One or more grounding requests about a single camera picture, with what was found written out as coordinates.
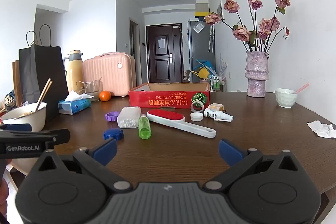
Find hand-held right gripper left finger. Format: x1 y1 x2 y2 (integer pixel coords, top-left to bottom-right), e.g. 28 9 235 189
39 138 133 193

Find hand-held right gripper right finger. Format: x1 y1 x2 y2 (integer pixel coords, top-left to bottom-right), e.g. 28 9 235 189
203 139 298 193

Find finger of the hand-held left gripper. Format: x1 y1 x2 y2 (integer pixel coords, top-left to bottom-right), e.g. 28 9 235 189
0 123 32 132
46 129 70 146

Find blue bottle cap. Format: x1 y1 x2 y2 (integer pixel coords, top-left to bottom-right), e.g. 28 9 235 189
103 128 124 141

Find purple bottle cap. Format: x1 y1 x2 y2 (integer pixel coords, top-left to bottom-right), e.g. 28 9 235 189
105 112 121 123

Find clear plastic bead box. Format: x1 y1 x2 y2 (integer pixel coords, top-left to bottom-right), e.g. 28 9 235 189
117 106 142 129

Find white spray bottle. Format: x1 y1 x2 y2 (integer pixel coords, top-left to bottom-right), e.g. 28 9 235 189
204 108 234 124

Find green plastic bottle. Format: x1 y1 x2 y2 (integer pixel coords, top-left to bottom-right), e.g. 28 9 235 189
138 113 152 139

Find beige plug adapter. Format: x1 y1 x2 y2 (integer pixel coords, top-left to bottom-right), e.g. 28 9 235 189
209 103 226 112

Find white tape roll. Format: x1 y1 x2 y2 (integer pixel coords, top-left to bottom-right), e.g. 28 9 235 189
190 101 206 113

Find white red lint brush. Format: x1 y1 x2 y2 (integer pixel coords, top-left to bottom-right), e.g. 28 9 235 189
146 109 217 139

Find red cardboard box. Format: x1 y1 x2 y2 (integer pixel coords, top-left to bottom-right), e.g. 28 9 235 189
128 82 211 111

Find white enamel bowl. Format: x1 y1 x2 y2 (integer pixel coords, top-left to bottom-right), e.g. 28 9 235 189
0 102 48 132

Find rattan ball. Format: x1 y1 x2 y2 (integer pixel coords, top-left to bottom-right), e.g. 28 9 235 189
4 94 17 110

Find blue tissue pack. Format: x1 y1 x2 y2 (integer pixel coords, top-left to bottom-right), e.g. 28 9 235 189
58 90 94 115

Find wooden chopstick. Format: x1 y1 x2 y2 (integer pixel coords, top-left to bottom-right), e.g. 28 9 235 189
35 78 51 110
37 80 53 111

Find glass pitcher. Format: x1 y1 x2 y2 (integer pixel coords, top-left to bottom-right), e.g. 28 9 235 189
76 79 103 102

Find black paper bag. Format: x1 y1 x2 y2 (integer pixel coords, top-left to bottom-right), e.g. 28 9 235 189
18 25 69 123

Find yellow thermos jug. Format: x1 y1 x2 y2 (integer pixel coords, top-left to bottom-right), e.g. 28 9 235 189
63 50 84 95

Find small trolley with bottles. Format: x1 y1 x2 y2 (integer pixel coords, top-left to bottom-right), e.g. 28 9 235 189
207 74 227 92

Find white ribbed cup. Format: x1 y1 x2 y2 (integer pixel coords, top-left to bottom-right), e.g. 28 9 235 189
274 88 299 109

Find pink suitcase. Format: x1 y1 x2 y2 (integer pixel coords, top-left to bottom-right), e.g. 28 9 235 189
82 53 136 97

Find purple ceramic vase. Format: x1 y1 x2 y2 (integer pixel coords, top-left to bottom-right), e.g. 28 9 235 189
245 50 270 98

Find dried lavender bunch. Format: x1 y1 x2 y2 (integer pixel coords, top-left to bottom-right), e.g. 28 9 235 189
218 55 228 75

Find blue and yellow hangers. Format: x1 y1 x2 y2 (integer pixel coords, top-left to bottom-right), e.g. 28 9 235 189
190 59 217 81

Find crumpled white tissue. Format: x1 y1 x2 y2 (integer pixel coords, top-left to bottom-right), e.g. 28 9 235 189
307 120 336 139

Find pink spoon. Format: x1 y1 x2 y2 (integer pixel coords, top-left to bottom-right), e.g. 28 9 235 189
293 83 310 95

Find grey refrigerator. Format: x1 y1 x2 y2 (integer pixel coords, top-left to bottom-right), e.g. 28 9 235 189
187 19 216 83

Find dark brown door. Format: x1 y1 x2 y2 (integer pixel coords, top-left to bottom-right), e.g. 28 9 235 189
146 23 184 84

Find folded clear umbrella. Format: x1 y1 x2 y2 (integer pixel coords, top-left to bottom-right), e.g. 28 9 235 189
208 25 216 54

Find dried pink roses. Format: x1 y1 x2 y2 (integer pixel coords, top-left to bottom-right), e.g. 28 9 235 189
204 0 292 53

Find beige cardboard box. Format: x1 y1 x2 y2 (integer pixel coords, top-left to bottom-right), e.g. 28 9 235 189
195 0 210 12

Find wall calendar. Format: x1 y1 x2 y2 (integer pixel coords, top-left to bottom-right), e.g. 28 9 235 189
217 0 226 19

